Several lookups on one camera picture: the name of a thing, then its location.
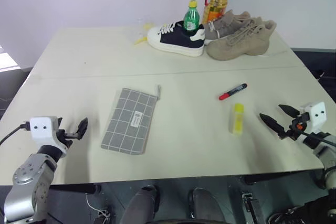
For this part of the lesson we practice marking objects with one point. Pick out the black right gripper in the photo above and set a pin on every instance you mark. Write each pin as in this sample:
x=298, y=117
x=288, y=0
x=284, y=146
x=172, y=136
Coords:
x=296, y=127

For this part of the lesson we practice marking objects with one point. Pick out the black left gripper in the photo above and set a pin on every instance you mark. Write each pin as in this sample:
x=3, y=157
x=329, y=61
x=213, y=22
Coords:
x=65, y=136

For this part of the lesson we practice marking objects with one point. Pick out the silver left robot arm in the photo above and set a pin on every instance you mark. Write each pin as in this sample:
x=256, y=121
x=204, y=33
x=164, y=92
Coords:
x=29, y=179

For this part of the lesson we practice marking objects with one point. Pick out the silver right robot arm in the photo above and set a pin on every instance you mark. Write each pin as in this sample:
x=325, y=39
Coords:
x=326, y=155

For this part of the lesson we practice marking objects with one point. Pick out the grey checked pencil pouch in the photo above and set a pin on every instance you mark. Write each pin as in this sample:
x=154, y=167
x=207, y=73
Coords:
x=130, y=121

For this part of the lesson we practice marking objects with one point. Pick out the yellow glue stick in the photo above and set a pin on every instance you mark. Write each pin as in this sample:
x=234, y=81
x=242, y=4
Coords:
x=237, y=119

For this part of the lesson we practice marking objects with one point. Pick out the red marker with black cap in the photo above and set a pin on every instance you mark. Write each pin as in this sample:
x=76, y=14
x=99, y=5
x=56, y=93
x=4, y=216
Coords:
x=232, y=91

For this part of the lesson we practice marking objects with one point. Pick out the tan suede lace-up boot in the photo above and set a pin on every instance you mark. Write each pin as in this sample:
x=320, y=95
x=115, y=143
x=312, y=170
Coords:
x=223, y=26
x=240, y=41

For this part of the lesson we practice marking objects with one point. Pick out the black metal stand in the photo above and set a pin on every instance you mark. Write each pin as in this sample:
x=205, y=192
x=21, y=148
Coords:
x=253, y=208

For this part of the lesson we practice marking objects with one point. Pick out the dark grey rounded shape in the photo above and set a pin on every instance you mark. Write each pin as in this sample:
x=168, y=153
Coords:
x=207, y=204
x=140, y=205

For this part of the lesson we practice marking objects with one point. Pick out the small yellow object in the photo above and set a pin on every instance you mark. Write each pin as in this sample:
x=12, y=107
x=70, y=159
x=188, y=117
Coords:
x=143, y=33

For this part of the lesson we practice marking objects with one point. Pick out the white and navy sneaker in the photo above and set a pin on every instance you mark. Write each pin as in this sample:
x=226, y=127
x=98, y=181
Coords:
x=176, y=40

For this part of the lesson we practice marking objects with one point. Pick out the green bottle with yellow cap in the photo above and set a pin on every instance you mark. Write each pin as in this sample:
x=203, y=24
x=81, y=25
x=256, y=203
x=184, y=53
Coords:
x=191, y=20

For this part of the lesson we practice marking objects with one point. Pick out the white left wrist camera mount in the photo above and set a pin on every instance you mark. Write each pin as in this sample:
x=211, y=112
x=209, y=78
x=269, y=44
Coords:
x=42, y=129

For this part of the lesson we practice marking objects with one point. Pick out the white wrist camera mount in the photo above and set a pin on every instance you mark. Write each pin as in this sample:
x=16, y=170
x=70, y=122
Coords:
x=42, y=129
x=315, y=115

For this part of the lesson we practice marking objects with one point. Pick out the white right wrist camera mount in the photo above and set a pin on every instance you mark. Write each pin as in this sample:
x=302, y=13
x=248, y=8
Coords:
x=315, y=115

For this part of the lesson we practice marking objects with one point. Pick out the black table frame bar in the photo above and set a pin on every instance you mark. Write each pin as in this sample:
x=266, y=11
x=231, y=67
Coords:
x=76, y=189
x=278, y=178

